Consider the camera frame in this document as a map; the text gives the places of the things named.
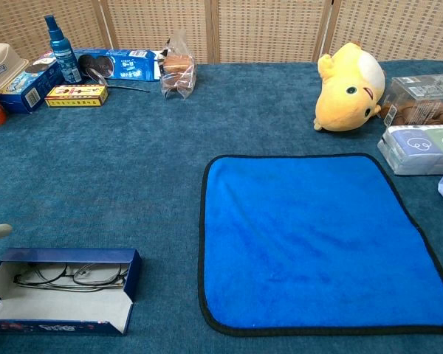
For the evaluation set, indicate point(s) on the blue glasses case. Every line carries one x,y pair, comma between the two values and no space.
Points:
59,306

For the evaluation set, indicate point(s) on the thin-framed eyeglasses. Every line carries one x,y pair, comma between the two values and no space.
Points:
96,274

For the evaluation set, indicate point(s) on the teal tablecloth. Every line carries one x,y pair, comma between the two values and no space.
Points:
96,184

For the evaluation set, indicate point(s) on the short blue Oreo box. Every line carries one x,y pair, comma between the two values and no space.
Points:
26,88

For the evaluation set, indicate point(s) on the small yellow red box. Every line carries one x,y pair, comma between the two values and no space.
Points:
77,96

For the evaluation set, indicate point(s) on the beige lunch box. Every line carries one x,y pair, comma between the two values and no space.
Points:
3,62

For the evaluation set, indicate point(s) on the metal spoon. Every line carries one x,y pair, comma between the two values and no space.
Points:
96,75

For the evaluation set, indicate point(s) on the blue spray bottle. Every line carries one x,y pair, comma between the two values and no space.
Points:
64,55

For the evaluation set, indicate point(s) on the long blue Oreo box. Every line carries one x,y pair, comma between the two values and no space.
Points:
133,66

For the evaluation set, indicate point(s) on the bread in clear bag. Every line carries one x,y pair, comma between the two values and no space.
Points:
177,70

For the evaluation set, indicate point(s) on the blue microfiber cloth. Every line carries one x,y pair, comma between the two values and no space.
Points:
310,239

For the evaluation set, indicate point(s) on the wicker folding screen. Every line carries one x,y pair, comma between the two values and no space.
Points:
266,29

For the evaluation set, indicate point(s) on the yellow plush toy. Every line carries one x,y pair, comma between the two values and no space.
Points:
343,103

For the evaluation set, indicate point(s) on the multicolour tissue pack row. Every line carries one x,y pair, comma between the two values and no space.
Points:
413,147

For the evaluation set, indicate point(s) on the clear box brown snacks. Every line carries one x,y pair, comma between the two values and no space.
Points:
421,99

